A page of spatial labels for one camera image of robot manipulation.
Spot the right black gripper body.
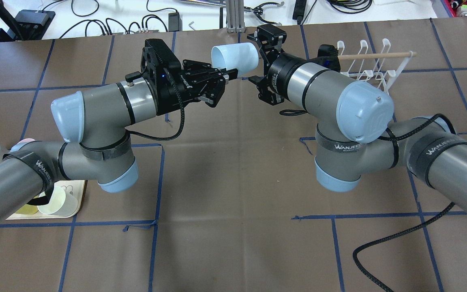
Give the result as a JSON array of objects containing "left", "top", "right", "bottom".
[{"left": 254, "top": 45, "right": 289, "bottom": 105}]

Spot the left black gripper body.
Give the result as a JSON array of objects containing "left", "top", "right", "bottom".
[{"left": 165, "top": 60, "right": 228, "bottom": 108}]

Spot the light blue plastic cup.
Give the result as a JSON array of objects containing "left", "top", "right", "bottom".
[{"left": 211, "top": 43, "right": 259, "bottom": 76}]

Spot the white plastic cup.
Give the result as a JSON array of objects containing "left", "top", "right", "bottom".
[{"left": 38, "top": 186, "right": 78, "bottom": 217}]

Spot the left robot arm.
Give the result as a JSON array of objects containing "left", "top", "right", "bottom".
[{"left": 0, "top": 60, "right": 239, "bottom": 223}]

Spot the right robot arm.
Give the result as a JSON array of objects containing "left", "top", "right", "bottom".
[{"left": 250, "top": 44, "right": 467, "bottom": 213}]

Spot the pink plastic cup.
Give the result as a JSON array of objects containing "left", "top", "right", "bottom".
[{"left": 15, "top": 138, "right": 35, "bottom": 147}]

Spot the yellow plastic cup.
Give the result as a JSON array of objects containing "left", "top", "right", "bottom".
[{"left": 15, "top": 204, "right": 38, "bottom": 215}]

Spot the black power adapter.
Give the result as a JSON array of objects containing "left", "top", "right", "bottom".
[{"left": 167, "top": 12, "right": 183, "bottom": 32}]

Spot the metal reacher grabber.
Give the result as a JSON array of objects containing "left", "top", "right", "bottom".
[{"left": 243, "top": 1, "right": 284, "bottom": 26}]

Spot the cream plastic tray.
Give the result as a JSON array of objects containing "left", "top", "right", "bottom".
[{"left": 7, "top": 180, "right": 87, "bottom": 220}]

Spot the left black braided cable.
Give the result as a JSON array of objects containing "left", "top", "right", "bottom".
[{"left": 126, "top": 69, "right": 186, "bottom": 142}]

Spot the black braided cable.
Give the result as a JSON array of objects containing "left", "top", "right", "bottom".
[
  {"left": 352, "top": 114, "right": 467, "bottom": 292},
  {"left": 126, "top": 69, "right": 186, "bottom": 142}
]

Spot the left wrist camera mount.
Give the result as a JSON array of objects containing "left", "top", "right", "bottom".
[{"left": 123, "top": 39, "right": 189, "bottom": 121}]

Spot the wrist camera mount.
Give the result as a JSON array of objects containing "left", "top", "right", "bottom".
[
  {"left": 123, "top": 39, "right": 189, "bottom": 121},
  {"left": 247, "top": 24, "right": 287, "bottom": 56}
]

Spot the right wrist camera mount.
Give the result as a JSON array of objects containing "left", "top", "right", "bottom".
[{"left": 247, "top": 24, "right": 287, "bottom": 56}]

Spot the aluminium frame post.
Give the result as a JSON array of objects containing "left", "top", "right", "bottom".
[{"left": 225, "top": 0, "right": 245, "bottom": 33}]

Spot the white wire cup rack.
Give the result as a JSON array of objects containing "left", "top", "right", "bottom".
[{"left": 336, "top": 38, "right": 418, "bottom": 94}]

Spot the right black braided cable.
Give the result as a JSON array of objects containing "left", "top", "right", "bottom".
[{"left": 352, "top": 114, "right": 467, "bottom": 292}]

